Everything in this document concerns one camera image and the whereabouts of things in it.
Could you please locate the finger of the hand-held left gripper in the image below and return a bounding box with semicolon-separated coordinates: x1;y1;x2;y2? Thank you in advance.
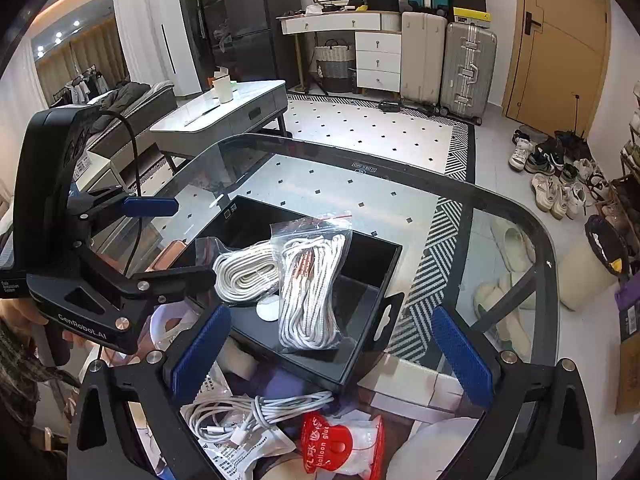
119;266;217;307
67;185;179;222

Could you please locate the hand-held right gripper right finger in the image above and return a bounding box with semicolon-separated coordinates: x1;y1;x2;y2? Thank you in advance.
431;306;599;480

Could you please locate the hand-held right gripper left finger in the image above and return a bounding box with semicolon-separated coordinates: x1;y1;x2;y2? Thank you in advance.
66;304;233;480

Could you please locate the white charging cable bundle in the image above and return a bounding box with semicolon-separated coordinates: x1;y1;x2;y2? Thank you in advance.
182;392;335;453

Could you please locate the black cardboard box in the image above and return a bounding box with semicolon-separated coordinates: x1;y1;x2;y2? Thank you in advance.
175;195;405;395

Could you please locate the white printed packet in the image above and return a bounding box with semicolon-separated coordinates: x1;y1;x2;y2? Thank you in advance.
187;362;297;473

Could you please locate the bag of striped white rope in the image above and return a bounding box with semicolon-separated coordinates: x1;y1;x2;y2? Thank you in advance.
269;212;353;353

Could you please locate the red glue packet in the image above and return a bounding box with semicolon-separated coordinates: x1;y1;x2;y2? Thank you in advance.
300;410;386;480

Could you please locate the person's left hand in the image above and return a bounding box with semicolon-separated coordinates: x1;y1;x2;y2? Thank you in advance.
0;299;48;331

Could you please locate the white foam piece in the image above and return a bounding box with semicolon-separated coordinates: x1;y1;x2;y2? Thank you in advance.
220;337;266;381

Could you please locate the white cardboard box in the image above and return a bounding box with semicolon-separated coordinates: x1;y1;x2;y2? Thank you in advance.
357;355;483;423

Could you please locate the printed table mat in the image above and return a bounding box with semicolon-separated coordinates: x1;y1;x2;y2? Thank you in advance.
210;335;496;480

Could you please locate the dark jacket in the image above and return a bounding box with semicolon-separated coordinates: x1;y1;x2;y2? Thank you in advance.
102;81;152;107

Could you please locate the clothes rack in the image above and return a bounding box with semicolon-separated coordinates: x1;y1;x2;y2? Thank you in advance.
50;70;108;108

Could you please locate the white coffee table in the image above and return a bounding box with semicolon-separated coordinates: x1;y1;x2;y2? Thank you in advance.
150;80;291;171

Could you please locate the white cup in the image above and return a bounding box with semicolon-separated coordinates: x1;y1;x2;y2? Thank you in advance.
212;67;235;104

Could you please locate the bin with black bag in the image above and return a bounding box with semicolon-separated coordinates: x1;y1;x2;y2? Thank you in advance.
557;215;631;311

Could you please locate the white wardrobe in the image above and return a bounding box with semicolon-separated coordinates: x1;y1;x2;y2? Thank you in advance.
112;0;201;98

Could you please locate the purple bag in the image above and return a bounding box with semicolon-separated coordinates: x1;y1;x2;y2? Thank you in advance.
617;280;640;341

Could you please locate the pile of shoes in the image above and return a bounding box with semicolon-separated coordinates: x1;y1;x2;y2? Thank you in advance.
509;127;616;221

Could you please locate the black glass cabinet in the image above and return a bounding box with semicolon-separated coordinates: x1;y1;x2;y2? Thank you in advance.
177;0;303;91

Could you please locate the wicker basket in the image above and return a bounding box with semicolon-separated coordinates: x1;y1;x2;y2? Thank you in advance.
314;40;356;93

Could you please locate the white diamond pattern rug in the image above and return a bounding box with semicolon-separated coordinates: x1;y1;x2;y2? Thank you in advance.
135;94;477;366

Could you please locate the shoe rack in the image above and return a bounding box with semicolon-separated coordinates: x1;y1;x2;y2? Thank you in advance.
617;125;640;221

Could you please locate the white dressing table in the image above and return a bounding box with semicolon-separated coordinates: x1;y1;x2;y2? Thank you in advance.
277;10;403;95

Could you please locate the silver suitcase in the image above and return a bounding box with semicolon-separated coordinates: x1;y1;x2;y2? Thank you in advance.
440;21;498;122

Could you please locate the beige suitcase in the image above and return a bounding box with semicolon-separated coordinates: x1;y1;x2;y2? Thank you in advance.
400;11;448;106

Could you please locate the wooden door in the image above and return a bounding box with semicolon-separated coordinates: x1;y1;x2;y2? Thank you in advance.
502;0;613;136

